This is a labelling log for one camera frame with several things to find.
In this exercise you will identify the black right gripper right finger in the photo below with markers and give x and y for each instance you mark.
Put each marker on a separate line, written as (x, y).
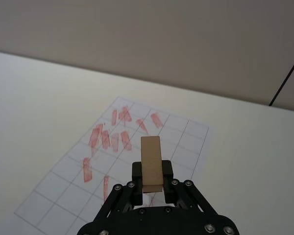
(167, 181)

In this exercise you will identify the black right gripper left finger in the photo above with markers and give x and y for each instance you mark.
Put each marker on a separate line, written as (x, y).
(136, 181)

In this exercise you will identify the tan wooden rectangular block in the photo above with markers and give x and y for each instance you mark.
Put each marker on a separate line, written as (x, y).
(150, 161)

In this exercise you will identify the white grid paper, red marks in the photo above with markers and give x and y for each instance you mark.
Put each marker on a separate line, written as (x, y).
(63, 186)

